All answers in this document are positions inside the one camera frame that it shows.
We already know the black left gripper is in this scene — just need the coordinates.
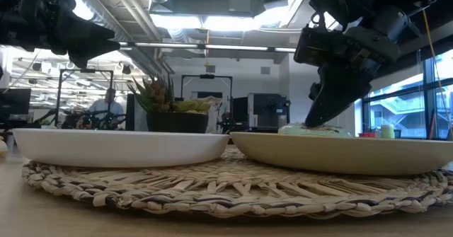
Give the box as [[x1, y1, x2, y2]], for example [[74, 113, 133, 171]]
[[0, 0, 122, 69]]

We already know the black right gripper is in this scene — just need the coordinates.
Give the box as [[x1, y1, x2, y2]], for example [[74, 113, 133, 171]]
[[293, 16, 403, 128]]

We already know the green frosted donut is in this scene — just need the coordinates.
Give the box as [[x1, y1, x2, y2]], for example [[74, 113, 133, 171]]
[[277, 122, 355, 138]]

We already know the white plate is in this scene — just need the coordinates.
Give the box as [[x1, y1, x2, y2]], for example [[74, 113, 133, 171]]
[[12, 128, 231, 169]]

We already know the silver and black appliance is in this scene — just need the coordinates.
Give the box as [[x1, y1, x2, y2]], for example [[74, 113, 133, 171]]
[[247, 92, 292, 132]]

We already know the beige plate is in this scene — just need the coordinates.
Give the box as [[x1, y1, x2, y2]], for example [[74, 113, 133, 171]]
[[229, 131, 453, 176]]

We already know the person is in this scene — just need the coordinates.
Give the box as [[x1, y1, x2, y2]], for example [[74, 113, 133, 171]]
[[86, 87, 125, 130]]

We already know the light green cup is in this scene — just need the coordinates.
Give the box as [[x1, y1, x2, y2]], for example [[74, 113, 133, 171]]
[[380, 124, 396, 139]]

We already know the black computer monitor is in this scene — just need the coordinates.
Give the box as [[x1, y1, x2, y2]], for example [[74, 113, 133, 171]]
[[0, 88, 32, 117]]

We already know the succulent plant in black pot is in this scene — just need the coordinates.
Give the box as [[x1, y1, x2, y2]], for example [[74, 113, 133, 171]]
[[127, 74, 213, 134]]

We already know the long ceiling light strip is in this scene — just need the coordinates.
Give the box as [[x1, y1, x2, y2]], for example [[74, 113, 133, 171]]
[[118, 41, 297, 53]]

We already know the grey ceiling box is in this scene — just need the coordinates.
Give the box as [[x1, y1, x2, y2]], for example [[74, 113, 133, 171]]
[[228, 0, 253, 13]]

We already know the round woven straw placemat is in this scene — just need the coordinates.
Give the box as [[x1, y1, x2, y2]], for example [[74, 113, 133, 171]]
[[21, 144, 453, 219]]

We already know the black robot rig frame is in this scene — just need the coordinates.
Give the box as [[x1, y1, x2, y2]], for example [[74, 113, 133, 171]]
[[180, 74, 234, 132], [55, 69, 115, 128]]

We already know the yellow hanging cable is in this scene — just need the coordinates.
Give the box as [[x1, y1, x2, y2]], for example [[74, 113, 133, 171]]
[[423, 8, 453, 132]]

